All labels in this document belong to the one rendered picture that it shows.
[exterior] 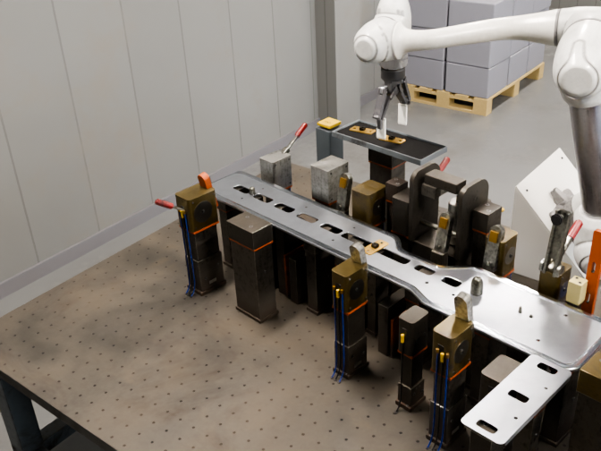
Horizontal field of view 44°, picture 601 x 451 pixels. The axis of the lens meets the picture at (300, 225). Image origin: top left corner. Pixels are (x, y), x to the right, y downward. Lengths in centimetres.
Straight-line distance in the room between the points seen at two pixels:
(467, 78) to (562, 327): 412
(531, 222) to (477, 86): 341
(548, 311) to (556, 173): 85
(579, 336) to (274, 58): 360
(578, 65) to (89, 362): 157
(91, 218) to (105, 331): 190
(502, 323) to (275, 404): 65
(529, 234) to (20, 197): 252
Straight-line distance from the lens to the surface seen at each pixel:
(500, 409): 164
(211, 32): 462
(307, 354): 222
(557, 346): 182
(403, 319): 187
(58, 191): 409
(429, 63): 597
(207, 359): 224
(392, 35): 210
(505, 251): 208
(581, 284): 193
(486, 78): 578
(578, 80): 195
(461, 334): 175
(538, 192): 254
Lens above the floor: 211
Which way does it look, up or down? 29 degrees down
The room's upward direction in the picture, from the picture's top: 3 degrees counter-clockwise
